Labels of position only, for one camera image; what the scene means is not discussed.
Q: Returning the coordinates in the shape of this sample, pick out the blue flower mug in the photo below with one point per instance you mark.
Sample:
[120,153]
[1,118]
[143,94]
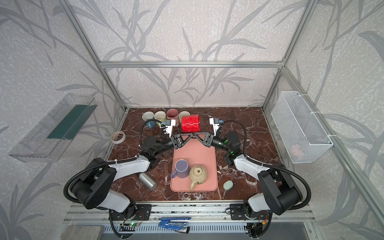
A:
[149,116]

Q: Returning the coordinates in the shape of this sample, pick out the silver spray bottle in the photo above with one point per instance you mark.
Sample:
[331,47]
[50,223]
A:
[148,181]

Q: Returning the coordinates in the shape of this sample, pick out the purple mug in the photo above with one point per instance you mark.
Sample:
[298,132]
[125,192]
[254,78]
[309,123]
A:
[182,169]

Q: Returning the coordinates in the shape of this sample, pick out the white mug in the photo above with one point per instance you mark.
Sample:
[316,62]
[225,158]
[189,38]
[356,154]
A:
[183,114]

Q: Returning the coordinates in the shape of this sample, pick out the white wire basket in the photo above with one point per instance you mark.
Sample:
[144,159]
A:
[303,136]

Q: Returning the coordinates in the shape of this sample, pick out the pink mug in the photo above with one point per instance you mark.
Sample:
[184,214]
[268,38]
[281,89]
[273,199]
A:
[173,114]

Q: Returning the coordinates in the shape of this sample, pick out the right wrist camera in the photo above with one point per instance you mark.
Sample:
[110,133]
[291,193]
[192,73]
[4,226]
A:
[216,123]

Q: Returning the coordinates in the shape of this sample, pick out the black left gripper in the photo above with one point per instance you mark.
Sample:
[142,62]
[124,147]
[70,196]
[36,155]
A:
[177,141]

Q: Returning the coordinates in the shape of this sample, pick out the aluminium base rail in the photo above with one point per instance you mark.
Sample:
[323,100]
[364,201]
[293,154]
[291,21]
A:
[199,211]

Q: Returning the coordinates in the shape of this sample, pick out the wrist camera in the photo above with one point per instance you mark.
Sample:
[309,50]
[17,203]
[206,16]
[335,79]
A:
[216,123]
[167,127]

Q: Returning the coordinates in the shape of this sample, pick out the pale green soap bar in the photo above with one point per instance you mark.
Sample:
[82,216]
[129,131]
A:
[228,185]

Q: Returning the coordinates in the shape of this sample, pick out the beige ceramic teapot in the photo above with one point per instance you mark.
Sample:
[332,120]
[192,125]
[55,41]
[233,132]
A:
[198,175]

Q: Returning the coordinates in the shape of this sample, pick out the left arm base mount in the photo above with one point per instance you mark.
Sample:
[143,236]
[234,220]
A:
[140,212]

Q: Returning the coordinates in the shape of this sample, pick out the red mug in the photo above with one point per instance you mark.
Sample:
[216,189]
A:
[191,124]

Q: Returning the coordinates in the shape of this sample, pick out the light green mug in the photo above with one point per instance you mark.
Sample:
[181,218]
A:
[161,116]

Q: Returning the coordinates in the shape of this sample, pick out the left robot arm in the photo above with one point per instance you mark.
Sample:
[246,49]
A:
[91,187]

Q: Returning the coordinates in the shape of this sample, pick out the white tape roll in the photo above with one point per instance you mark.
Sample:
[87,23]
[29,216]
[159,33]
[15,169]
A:
[118,137]

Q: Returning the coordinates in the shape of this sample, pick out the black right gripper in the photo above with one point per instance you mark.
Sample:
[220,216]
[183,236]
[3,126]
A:
[207,140]

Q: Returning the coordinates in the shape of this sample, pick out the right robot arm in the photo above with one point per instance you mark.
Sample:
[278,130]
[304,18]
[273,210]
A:
[282,189]

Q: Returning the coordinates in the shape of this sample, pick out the clear plastic wall shelf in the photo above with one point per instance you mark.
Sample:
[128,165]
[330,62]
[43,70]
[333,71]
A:
[50,138]

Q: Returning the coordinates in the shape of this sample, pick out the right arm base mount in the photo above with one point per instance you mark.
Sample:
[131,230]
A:
[238,212]

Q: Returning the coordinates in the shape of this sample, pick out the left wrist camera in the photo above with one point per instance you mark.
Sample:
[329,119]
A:
[167,127]

